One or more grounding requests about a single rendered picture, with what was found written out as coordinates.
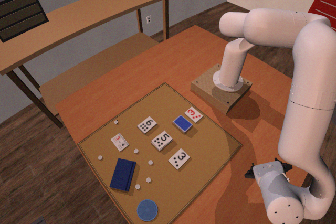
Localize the dark blue notebook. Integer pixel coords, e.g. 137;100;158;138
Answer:
110;158;136;192

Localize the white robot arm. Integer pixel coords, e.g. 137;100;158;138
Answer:
213;8;336;224

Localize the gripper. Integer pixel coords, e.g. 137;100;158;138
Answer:
245;158;293;186

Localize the blue round disc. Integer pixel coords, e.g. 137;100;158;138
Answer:
137;199;158;221

